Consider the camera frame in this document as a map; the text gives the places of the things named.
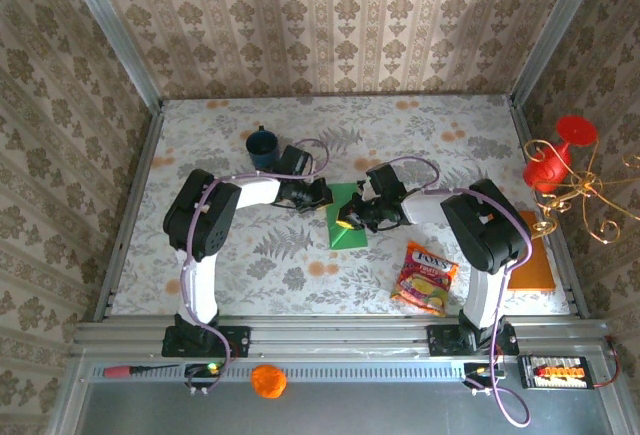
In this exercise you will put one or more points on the orange crumpled ball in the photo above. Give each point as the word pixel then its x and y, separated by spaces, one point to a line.
pixel 268 381

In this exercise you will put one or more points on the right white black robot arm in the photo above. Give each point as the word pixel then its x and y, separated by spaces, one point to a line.
pixel 485 230

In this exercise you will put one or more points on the aluminium table side rail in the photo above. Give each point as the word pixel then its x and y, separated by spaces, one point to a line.
pixel 127 215
pixel 517 120

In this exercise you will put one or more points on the red plastic vase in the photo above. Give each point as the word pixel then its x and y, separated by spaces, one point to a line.
pixel 550 165

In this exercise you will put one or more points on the Fox's fruit candy bag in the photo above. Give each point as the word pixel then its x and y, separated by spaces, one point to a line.
pixel 425 280

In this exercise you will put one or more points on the dark blue mug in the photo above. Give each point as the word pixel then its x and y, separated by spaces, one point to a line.
pixel 262 147

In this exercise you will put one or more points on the aluminium corner post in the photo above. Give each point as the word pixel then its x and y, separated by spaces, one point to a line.
pixel 555 25
pixel 112 30

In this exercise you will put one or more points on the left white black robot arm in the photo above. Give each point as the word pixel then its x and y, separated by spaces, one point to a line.
pixel 205 215

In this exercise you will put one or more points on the grey metal panel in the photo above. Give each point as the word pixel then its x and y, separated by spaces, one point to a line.
pixel 375 410

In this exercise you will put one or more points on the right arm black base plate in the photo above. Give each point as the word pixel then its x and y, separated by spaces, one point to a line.
pixel 437 342

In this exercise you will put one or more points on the floral patterned table cover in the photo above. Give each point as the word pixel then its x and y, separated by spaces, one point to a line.
pixel 300 295

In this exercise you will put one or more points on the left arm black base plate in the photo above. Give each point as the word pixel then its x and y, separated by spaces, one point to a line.
pixel 240 341

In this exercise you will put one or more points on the small black controller board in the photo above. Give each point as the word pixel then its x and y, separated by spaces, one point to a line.
pixel 482 375
pixel 202 375

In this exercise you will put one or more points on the aluminium frame rail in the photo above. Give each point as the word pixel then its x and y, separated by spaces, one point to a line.
pixel 340 337

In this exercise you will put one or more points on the orange wooden board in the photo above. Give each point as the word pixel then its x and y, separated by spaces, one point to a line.
pixel 537 265

